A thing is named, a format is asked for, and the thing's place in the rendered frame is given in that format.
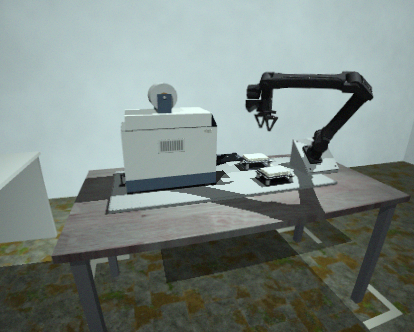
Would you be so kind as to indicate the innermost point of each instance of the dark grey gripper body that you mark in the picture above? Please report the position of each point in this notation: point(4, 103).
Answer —
point(265, 113)

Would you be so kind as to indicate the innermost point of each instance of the white foil roll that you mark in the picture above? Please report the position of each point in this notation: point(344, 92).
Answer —
point(162, 88)

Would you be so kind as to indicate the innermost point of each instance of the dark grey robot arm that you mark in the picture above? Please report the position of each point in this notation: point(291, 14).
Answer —
point(354, 83)

